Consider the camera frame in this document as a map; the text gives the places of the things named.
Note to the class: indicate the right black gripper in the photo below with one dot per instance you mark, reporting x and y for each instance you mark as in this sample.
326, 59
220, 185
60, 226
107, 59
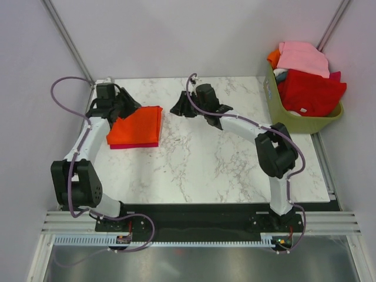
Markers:
180, 108

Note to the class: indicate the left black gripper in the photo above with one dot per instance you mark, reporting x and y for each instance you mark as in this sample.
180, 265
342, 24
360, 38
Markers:
132, 106

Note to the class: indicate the orange t shirt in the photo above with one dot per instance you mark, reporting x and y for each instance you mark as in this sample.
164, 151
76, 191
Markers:
141, 127

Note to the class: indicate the magenta t shirt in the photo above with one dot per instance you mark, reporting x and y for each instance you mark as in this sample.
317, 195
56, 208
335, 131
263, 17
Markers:
132, 146

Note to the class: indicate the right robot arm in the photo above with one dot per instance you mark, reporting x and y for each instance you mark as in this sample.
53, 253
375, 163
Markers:
276, 155

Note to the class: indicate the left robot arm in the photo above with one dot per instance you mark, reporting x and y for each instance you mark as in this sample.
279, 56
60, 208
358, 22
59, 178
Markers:
76, 183

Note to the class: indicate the olive green laundry basket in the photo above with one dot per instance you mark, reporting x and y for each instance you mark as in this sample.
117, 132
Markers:
294, 123

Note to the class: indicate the white garment in basket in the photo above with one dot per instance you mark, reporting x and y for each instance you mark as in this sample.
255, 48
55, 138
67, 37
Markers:
279, 71

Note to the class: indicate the teal garment in basket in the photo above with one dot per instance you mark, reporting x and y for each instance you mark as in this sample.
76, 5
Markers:
281, 77

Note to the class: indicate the orange garment in basket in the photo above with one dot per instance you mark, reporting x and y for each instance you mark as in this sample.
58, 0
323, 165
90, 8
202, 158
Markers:
273, 58

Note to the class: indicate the red t shirt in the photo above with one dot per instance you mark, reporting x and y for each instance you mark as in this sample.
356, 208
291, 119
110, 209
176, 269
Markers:
310, 95

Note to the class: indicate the pink t shirt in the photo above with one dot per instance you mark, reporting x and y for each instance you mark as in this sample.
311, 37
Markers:
304, 57

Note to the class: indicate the magenta garment in basket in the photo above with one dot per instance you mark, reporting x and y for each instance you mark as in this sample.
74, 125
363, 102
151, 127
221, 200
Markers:
336, 76

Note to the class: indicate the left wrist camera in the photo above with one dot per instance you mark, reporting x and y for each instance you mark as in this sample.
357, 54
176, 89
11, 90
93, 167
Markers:
108, 80

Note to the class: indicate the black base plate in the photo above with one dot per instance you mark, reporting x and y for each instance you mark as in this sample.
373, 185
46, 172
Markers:
209, 223

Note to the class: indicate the left aluminium frame post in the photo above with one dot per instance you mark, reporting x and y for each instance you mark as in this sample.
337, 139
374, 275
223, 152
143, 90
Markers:
63, 32

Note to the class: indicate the aluminium frame post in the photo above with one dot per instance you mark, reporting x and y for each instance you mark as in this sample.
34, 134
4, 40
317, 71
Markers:
333, 24
63, 32

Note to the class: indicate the right aluminium rail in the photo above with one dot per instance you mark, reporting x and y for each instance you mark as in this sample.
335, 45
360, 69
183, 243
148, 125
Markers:
325, 169

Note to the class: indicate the right aluminium frame post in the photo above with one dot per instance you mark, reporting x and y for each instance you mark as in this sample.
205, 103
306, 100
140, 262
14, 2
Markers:
333, 24

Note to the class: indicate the white slotted cable duct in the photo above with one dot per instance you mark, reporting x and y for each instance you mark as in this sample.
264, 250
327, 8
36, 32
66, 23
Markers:
122, 241

